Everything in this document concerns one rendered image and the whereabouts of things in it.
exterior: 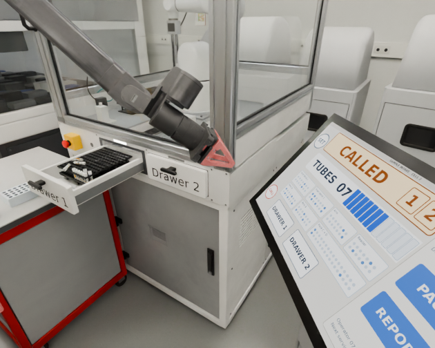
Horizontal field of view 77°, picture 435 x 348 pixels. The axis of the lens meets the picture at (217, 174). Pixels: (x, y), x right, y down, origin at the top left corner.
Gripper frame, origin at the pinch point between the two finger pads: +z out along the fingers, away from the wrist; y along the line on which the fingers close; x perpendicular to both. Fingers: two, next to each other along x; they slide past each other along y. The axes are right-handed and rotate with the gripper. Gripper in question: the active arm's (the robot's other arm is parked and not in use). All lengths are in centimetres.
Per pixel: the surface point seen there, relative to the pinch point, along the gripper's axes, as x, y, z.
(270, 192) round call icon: 0.9, 0.0, 14.4
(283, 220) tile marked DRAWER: 1.8, -10.7, 14.4
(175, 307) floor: 98, 47, 53
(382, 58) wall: -139, 250, 182
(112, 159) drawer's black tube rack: 39, 51, -17
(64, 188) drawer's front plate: 44, 26, -27
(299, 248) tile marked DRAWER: 2.0, -19.4, 14.4
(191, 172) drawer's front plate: 19.4, 32.6, 6.2
